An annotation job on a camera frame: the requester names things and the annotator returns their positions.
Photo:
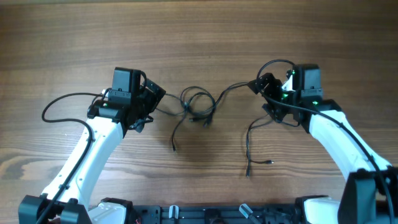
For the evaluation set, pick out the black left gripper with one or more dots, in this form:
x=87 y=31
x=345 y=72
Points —
x=152 y=98

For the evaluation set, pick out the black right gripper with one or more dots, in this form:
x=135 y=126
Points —
x=267 y=86

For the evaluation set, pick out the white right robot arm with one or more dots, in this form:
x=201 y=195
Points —
x=370 y=194

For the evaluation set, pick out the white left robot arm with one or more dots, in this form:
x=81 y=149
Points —
x=66 y=199

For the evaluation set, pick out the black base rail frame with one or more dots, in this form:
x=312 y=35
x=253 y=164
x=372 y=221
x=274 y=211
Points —
x=268 y=213

